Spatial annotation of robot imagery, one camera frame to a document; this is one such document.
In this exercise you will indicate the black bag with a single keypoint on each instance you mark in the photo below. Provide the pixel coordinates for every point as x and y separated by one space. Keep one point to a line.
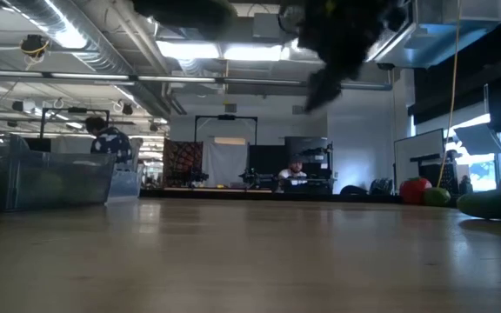
352 190

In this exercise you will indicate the black camera rig frame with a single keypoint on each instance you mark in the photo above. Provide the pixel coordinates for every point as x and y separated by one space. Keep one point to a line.
226 117
76 110

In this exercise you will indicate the whiteboard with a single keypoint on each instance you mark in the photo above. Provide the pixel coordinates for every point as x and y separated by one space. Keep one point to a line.
416 150

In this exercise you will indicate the white backdrop sheet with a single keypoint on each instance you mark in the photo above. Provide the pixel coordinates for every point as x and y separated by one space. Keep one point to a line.
224 165

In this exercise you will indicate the rectangular metal duct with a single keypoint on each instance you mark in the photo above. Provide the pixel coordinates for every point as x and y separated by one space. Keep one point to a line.
442 39

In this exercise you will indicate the gray ceiling box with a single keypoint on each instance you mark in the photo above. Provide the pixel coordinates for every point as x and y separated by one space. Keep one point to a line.
267 26

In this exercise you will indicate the black teleoperation robot arm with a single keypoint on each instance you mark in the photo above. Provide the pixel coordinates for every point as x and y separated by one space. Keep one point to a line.
198 177
252 177

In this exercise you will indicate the gray wall vent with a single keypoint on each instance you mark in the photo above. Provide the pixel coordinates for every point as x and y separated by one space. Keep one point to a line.
298 109
230 108

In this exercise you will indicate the black screen panel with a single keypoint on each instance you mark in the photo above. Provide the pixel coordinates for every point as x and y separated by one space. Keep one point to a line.
268 158

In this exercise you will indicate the green lime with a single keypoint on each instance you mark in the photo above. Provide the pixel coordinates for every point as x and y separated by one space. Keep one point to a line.
437 197

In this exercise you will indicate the black perforated crate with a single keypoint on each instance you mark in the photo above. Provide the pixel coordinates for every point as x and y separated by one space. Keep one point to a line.
448 171

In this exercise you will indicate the person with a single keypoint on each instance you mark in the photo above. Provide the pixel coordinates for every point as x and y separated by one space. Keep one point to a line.
293 174
111 143

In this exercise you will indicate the gray tilted panel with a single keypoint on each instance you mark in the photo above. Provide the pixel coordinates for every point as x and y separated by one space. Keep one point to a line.
478 139

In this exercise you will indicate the clear plastic bin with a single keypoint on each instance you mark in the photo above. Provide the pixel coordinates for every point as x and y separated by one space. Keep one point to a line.
126 187
59 163

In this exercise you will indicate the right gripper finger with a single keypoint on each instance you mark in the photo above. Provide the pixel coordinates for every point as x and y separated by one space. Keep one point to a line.
342 78
315 93

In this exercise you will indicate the ceiling light panel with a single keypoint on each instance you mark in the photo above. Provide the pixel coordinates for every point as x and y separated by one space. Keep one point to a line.
187 50
252 52

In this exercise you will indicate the white draped cover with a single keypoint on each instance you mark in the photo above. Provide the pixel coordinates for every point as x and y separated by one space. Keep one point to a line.
136 150

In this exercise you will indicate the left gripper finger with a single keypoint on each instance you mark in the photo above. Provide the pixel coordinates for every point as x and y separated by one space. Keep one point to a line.
218 11

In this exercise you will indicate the dark bottle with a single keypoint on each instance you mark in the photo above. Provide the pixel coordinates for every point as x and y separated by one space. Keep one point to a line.
465 186

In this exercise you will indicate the patterned tapestry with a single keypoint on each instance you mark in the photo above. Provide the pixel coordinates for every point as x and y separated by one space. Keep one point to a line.
183 161

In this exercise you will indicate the black shelf rack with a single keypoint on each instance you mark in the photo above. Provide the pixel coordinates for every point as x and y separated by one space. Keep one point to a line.
309 152

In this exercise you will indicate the security camera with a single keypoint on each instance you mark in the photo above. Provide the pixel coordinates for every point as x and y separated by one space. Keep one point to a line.
385 66

